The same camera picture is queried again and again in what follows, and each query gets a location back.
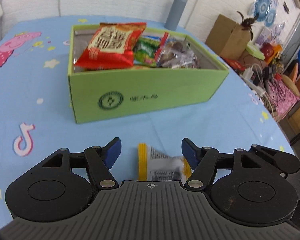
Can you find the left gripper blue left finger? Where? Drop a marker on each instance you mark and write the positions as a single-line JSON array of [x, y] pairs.
[[111, 152]]

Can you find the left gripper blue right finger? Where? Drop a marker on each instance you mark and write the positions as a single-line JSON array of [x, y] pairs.
[[191, 152]]

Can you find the dark red dates packet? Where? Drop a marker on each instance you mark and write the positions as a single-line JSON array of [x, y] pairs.
[[173, 53]]

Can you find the green pea snack packet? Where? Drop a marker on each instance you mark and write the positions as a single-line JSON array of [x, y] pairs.
[[145, 50]]

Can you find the red biscuit snack packet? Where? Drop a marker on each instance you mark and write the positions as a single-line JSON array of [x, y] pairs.
[[111, 46]]

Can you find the blue cookie snack packet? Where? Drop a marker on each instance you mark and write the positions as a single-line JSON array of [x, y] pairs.
[[154, 38]]

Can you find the white yellow barcode packet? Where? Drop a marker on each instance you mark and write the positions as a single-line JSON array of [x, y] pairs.
[[154, 165]]

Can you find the green cardboard box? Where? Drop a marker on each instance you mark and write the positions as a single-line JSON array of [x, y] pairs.
[[105, 94]]

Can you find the white power strip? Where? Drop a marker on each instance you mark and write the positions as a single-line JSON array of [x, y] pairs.
[[253, 79]]

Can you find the brown cardboard box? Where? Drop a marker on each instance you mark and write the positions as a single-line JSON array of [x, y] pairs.
[[227, 38]]

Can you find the light green tissue box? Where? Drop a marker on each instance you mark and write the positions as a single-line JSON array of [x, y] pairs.
[[254, 51]]

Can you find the dark dried plant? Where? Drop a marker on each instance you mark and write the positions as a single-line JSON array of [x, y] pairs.
[[247, 23]]

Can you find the grey cylindrical bottle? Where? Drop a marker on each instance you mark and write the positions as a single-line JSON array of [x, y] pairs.
[[175, 14]]

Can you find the blue paper fan decoration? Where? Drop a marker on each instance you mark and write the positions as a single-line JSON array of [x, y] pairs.
[[265, 10]]

